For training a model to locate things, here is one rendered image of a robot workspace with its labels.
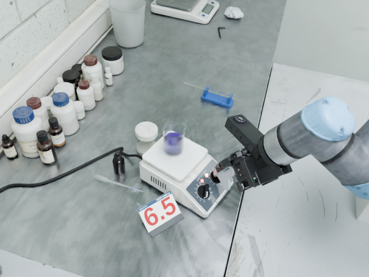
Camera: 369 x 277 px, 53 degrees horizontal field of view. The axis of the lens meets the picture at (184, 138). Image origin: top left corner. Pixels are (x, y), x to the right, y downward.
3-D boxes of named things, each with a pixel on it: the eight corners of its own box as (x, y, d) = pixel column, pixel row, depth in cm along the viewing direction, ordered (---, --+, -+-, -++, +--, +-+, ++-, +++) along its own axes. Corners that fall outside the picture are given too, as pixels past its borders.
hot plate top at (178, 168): (209, 152, 90) (210, 150, 89) (181, 183, 83) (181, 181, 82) (170, 131, 95) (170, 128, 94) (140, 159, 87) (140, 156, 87)
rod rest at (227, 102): (233, 102, 117) (235, 93, 114) (230, 108, 114) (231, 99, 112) (204, 93, 119) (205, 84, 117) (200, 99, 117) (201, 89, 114)
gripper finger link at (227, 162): (212, 173, 82) (235, 160, 75) (210, 167, 82) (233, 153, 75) (228, 170, 84) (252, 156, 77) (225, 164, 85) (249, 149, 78)
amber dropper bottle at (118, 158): (123, 176, 94) (121, 158, 89) (112, 173, 94) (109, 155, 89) (127, 167, 96) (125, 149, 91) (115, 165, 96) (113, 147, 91)
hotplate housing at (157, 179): (233, 186, 93) (238, 165, 87) (205, 222, 85) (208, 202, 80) (163, 147, 101) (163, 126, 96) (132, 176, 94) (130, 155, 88)
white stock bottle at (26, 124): (16, 146, 99) (1, 109, 90) (42, 135, 102) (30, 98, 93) (27, 162, 95) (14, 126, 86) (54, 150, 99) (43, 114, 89)
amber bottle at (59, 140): (50, 141, 101) (43, 117, 94) (63, 137, 102) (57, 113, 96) (55, 150, 99) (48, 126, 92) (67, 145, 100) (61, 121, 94)
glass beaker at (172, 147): (169, 162, 86) (169, 138, 81) (157, 148, 90) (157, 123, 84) (190, 153, 89) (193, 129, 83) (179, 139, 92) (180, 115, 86)
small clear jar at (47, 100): (55, 107, 110) (51, 94, 107) (60, 116, 108) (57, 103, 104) (39, 113, 108) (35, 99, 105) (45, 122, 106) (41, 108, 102)
